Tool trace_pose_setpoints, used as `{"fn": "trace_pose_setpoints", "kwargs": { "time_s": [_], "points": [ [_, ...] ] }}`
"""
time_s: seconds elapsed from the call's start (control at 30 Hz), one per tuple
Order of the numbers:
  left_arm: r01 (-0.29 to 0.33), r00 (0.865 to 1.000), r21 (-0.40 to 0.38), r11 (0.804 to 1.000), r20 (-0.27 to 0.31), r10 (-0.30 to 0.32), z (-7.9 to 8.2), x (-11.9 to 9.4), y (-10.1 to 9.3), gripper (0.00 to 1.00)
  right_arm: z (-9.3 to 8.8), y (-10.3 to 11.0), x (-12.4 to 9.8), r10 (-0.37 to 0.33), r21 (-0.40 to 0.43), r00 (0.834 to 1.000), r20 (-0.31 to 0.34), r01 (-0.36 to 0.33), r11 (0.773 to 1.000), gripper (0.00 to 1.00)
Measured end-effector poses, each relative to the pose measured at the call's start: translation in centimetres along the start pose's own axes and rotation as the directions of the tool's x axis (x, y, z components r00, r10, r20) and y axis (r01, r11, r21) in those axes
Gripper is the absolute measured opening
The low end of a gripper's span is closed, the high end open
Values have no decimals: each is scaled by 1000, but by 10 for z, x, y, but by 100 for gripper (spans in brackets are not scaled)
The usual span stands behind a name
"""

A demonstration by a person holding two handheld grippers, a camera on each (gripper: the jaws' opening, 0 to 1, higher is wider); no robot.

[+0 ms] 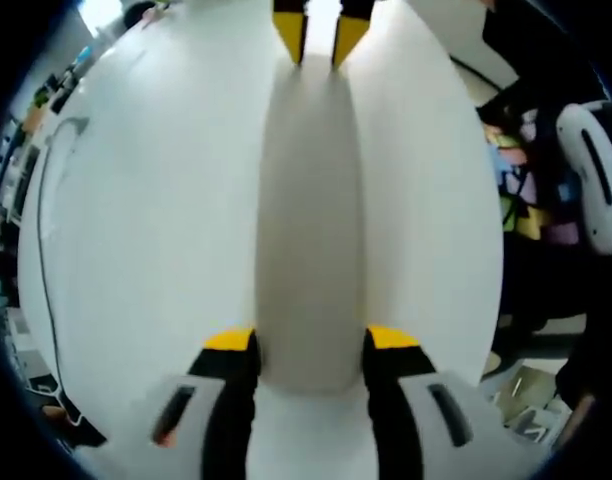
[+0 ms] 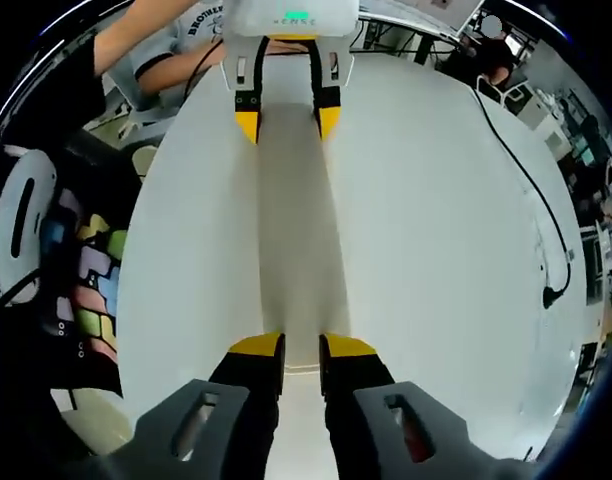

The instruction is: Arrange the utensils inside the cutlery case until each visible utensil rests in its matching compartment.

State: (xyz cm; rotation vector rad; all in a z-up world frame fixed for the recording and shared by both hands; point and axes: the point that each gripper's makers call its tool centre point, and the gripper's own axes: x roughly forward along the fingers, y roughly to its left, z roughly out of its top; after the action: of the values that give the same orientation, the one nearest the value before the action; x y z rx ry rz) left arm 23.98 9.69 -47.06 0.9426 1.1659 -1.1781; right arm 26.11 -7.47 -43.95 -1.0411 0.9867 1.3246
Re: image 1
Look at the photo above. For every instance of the black flat object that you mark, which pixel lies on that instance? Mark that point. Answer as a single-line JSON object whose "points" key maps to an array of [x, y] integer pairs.
{"points": [[81, 425]]}

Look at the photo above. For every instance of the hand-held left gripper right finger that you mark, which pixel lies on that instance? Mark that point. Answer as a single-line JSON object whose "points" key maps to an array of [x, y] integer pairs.
{"points": [[401, 415]]}

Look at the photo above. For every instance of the person's black shirt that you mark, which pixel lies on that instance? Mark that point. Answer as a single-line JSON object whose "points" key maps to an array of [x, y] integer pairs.
{"points": [[536, 50]]}

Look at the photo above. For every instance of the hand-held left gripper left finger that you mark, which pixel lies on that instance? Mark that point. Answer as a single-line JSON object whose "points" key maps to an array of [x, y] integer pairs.
{"points": [[221, 415]]}

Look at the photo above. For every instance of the colourful patterned cloth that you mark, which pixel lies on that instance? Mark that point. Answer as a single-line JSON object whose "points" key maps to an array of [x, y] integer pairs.
{"points": [[531, 200]]}

